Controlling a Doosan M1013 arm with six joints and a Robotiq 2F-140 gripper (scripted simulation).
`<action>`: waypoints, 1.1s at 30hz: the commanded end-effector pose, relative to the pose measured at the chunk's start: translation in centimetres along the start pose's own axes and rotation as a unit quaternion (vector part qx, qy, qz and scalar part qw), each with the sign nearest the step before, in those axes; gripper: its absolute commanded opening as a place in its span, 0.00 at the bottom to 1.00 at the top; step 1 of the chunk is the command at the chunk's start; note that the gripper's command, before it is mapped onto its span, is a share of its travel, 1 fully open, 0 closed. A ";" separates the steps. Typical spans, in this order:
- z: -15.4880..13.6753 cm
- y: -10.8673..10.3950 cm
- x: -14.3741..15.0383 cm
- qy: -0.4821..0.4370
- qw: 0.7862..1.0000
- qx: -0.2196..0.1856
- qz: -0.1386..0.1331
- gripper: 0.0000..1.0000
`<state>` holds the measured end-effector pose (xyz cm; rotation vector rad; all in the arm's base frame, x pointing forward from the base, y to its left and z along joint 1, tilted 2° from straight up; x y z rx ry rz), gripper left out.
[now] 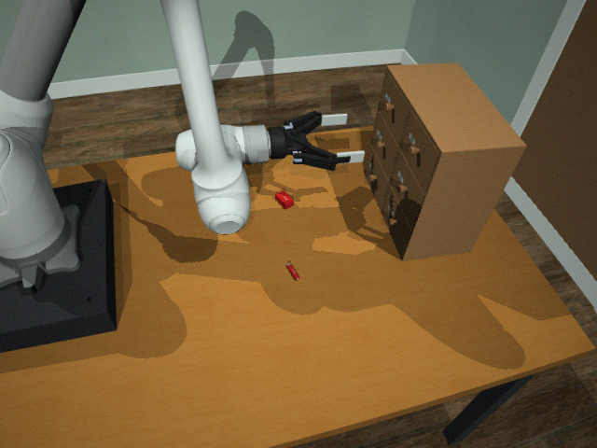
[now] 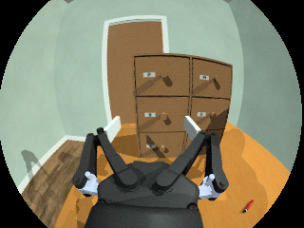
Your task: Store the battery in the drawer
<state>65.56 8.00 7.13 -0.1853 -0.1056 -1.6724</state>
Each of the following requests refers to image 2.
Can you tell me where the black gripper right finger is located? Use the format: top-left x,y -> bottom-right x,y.
156,116 -> 229,201

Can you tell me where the small brown chest of drawers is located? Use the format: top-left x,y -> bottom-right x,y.
132,53 -> 233,158

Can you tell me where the dark brown drawer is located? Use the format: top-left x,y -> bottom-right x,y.
135,56 -> 190,94
139,131 -> 185,157
190,96 -> 229,129
184,129 -> 223,154
192,59 -> 231,97
137,96 -> 189,130

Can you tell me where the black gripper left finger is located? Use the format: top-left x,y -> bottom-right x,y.
71,116 -> 139,197

